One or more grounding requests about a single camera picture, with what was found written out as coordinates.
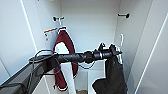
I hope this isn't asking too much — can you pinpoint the white jacket hanger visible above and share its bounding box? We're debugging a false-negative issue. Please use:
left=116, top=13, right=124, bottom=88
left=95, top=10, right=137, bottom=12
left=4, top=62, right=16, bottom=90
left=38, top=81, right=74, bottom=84
left=55, top=18, right=68, bottom=35

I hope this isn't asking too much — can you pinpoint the orange white warning label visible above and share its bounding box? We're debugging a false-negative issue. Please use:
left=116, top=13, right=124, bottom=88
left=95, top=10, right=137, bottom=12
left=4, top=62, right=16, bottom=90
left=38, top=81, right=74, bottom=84
left=43, top=27, right=63, bottom=43

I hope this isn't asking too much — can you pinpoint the black wall hook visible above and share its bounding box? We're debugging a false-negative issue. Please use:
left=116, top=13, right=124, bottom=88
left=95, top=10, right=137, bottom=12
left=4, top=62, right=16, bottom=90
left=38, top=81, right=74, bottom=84
left=117, top=12, right=131, bottom=20
left=52, top=15, right=66, bottom=23

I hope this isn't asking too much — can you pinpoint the white wardrobe door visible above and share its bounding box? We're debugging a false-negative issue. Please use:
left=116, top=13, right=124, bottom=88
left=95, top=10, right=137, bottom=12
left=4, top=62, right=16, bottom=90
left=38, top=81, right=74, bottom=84
left=128, top=0, right=168, bottom=94
left=0, top=0, right=46, bottom=94

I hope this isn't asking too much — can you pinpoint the black t-shirt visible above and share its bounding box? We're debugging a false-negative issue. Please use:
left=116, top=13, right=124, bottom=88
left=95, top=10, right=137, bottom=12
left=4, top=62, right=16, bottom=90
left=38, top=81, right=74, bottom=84
left=91, top=43, right=130, bottom=94

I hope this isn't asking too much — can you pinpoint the white wardrobe carcass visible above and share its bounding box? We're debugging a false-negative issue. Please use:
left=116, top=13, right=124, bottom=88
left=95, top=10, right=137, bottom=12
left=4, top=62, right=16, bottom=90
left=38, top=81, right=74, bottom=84
left=19, top=0, right=158, bottom=94

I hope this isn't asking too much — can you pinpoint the red white varsity jacket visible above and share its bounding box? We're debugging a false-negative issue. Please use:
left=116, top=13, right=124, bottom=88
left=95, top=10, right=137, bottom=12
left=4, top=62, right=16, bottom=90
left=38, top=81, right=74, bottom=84
left=52, top=30, right=80, bottom=91

